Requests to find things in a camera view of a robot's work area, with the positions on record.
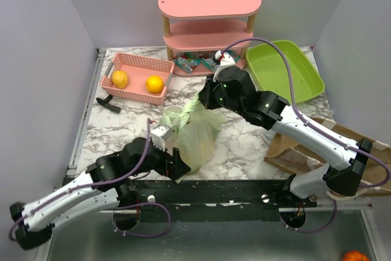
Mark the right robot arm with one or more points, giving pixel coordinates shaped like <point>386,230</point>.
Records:
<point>344,168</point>

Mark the orange fruit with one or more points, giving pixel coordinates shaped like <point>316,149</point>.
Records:
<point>154,84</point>

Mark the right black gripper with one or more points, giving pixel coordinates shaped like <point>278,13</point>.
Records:
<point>205,96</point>

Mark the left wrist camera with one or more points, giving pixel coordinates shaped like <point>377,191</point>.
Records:
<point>160,134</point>

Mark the brown paper bag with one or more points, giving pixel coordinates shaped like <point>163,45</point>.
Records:
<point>291,157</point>

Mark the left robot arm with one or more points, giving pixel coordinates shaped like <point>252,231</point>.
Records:
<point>105,184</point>

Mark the yellow lemon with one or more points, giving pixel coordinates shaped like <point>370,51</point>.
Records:
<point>120,79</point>

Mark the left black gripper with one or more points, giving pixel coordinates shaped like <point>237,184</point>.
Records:
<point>173,165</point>

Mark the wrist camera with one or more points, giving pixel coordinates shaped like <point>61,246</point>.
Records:
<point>225,61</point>
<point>160,134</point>

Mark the avocado print plastic bag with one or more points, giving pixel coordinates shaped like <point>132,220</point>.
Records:
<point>195,132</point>

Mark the black T-handle tool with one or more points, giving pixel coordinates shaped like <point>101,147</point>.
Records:
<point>106,104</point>

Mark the orange pumpkin toy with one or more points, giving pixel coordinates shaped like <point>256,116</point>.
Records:
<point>355,256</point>

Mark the green plastic tray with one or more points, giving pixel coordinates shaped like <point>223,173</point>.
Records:
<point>270,72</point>

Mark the cherry mint candy packet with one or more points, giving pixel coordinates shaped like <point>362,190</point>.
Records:
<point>187,61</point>

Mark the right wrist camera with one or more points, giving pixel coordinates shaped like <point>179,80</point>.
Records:
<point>225,61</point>

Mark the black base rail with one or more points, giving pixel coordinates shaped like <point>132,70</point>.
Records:
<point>213,200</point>

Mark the pink perforated basket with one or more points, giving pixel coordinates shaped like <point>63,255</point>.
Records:
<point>138,69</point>

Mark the pink three-tier shelf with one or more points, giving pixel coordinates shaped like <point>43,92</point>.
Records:
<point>208,25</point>

